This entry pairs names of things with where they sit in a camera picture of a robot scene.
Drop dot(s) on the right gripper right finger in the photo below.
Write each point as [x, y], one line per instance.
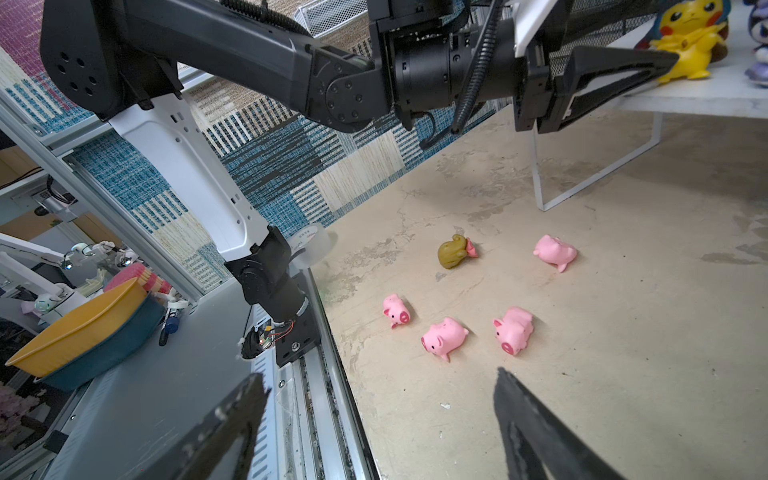
[537, 444]

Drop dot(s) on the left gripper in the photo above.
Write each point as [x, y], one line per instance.
[593, 77]

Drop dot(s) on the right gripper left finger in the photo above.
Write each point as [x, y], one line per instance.
[222, 444]

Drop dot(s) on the yellow blue figure toy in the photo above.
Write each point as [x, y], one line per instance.
[694, 30]

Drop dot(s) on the black-eared figure toy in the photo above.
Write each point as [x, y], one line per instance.
[757, 30]

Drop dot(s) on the olive green toy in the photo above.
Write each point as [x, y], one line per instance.
[451, 253]

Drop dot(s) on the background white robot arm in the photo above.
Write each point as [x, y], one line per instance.
[55, 299]

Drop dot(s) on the white two-tier shelf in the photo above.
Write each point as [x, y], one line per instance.
[727, 93]

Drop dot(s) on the pink pig toy middle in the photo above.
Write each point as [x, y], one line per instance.
[514, 329]

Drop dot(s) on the pink pig toy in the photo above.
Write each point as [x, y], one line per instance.
[553, 251]
[514, 329]
[444, 337]
[395, 309]

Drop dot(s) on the pink pig toy lower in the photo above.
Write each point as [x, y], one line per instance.
[444, 337]

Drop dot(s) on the teal plastic bowl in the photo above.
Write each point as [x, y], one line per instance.
[110, 352]

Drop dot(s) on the pink pig toy far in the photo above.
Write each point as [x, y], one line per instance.
[553, 251]

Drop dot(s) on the pink pig toy left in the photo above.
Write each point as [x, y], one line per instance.
[395, 309]

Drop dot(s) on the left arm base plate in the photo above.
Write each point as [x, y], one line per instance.
[287, 342]

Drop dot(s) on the white wire mesh basket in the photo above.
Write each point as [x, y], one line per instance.
[323, 17]

